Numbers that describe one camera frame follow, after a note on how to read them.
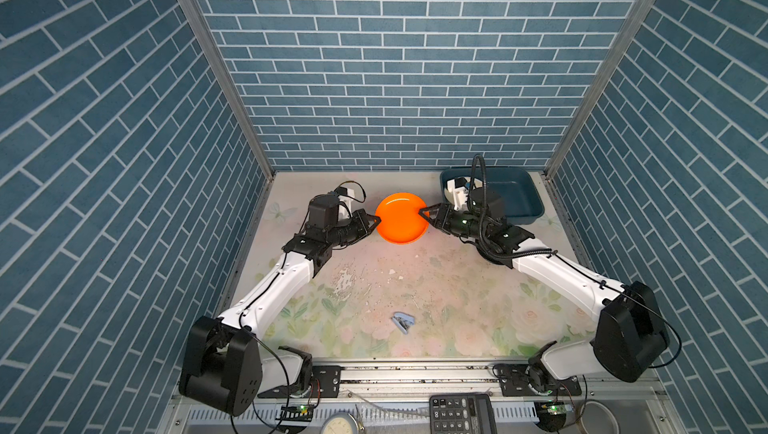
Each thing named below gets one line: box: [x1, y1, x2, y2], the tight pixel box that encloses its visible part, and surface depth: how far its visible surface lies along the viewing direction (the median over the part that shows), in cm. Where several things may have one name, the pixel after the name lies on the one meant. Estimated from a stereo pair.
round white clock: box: [320, 412, 360, 434], surface depth 66 cm
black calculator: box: [429, 393, 498, 434], surface depth 69 cm
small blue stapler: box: [392, 312, 415, 334], surface depth 84 cm
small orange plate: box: [375, 192, 429, 245], surface depth 82 cm
